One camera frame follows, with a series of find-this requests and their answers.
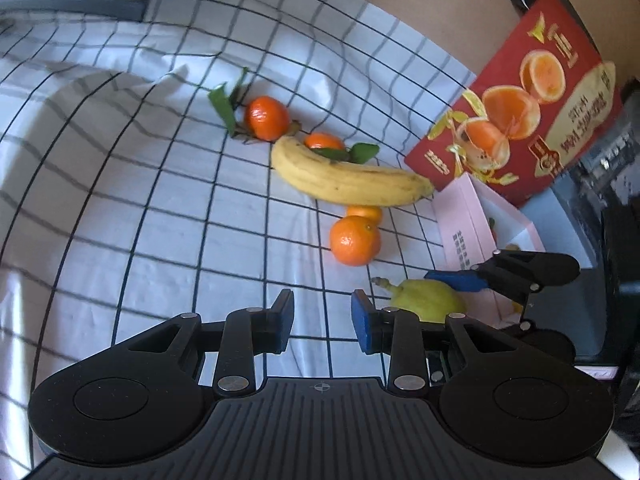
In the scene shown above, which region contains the leafy mandarin orange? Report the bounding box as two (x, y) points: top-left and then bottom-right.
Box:
(303, 132), (381, 165)
(207, 67), (303, 143)

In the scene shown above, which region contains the large mandarin orange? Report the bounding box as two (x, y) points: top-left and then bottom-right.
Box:
(329, 215), (382, 267)

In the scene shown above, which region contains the small mandarin orange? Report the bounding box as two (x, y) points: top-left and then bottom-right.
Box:
(346, 204), (383, 225)

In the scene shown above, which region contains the white black-checked cloth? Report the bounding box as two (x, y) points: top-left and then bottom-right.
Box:
(0, 0), (501, 480)

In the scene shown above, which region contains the pink cardboard box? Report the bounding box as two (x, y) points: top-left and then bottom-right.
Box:
(432, 171), (548, 331)

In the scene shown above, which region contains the red snack bag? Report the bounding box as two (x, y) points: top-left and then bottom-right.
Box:
(404, 0), (626, 208)

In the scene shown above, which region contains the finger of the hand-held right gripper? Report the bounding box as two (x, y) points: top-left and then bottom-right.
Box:
(424, 249), (582, 306)
(517, 320), (577, 361)

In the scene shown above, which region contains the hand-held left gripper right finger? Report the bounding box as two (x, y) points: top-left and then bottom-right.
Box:
(351, 289), (540, 393)

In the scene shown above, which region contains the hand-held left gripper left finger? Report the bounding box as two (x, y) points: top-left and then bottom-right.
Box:
(112, 289), (296, 396)

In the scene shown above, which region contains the yellow pear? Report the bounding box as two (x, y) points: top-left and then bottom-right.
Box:
(371, 276), (468, 324)

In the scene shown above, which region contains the large yellow banana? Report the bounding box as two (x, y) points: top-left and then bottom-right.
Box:
(271, 135), (436, 208)

